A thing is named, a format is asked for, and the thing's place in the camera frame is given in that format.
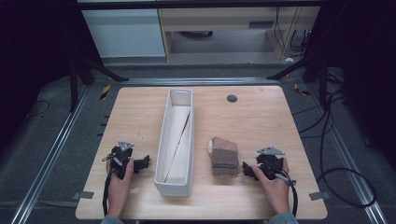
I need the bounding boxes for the hand-held gripper black cable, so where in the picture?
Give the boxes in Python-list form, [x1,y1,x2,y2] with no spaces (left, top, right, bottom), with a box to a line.
[102,169,114,217]
[273,171,299,217]

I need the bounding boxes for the beige liner sheet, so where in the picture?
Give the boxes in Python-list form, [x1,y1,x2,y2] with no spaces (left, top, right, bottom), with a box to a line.
[162,105,191,185]

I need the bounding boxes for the brown knitted socks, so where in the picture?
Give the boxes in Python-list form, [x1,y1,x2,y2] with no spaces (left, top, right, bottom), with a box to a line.
[207,135,241,176]

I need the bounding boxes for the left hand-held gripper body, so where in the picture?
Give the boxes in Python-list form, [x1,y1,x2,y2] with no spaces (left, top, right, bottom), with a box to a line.
[108,140,135,181]

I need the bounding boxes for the yellow black striped tape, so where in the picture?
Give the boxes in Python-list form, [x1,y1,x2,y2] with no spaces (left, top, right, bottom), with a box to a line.
[293,83,311,97]
[99,84,112,101]

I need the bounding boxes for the dark curtain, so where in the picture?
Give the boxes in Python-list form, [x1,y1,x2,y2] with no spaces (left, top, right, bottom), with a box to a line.
[0,0,104,157]
[306,0,396,172]

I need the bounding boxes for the right hand-held gripper black cable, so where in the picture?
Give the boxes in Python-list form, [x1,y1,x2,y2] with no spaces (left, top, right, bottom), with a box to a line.
[273,171,299,217]

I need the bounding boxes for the white cabinet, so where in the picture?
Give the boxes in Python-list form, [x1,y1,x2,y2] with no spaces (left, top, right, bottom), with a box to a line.
[81,7,167,59]

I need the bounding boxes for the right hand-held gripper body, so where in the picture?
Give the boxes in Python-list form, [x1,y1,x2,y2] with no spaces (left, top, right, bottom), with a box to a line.
[255,146,286,181]

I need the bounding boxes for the thin black floor cable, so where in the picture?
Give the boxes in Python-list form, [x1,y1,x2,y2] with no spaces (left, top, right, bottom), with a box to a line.
[21,99,51,123]

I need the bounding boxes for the black metal stand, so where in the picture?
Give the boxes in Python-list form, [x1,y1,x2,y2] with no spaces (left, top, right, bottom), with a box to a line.
[266,46,345,110]
[68,46,131,114]

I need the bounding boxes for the black looped floor cable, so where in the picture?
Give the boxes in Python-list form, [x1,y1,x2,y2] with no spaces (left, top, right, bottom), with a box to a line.
[317,90,378,208]

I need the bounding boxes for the long white storage box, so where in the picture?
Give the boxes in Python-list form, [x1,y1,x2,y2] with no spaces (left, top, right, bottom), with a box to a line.
[154,88,195,198]

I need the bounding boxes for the grey tape piece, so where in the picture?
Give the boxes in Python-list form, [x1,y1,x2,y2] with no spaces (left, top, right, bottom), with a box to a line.
[72,190,95,201]
[308,191,331,202]

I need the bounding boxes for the left hand-held gripper black cable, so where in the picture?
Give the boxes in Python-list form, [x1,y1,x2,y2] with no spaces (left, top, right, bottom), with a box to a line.
[102,169,114,217]

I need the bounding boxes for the aluminium floor rail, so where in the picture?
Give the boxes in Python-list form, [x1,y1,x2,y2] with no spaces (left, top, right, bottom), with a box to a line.
[306,83,389,224]
[9,85,92,224]
[119,77,282,88]

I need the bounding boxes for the black hanging cables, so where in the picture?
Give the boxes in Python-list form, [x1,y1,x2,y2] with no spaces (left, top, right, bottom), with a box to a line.
[274,6,312,59]

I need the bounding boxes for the person's left hand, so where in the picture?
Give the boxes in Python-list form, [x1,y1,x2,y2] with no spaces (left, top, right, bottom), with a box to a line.
[106,158,135,196]

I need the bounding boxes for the person's right hand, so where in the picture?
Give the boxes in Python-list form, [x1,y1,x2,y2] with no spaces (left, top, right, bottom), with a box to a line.
[250,158,292,203]

